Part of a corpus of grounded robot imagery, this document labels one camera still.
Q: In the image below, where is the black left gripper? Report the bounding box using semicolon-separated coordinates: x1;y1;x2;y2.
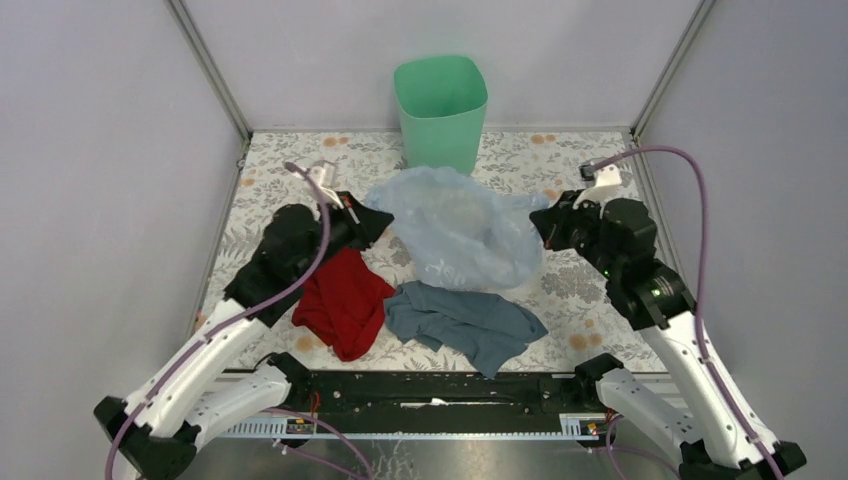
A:
297;191;396;281

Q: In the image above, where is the light blue plastic trash bag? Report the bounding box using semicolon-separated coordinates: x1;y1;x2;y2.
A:
365;167;549;290

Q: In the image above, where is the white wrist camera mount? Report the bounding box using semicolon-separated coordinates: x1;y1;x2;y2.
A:
307;160;337;192
575;164;622;208

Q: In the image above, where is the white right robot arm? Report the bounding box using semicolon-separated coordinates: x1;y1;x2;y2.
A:
529;191;807;479

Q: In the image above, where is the grey-blue cloth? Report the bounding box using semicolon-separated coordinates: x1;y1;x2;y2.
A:
384;281;548;379

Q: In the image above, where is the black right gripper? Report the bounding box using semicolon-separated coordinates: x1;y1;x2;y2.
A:
529;189;618;277

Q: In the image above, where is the green plastic trash bin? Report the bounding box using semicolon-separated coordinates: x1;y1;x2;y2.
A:
393;55;488;175

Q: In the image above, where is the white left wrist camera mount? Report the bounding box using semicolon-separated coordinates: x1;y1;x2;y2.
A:
307;160;337;192

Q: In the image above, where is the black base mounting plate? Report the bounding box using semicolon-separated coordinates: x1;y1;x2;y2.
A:
281;371;612;426

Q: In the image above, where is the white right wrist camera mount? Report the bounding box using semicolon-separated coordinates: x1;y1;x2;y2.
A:
575;164;622;208

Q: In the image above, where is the red cloth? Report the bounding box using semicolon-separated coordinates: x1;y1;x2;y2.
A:
292;248;395;362

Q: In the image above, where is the white slotted cable duct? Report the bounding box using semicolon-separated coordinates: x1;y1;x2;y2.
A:
220;414;602;441

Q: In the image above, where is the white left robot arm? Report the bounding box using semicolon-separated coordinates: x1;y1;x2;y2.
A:
94;191;394;479

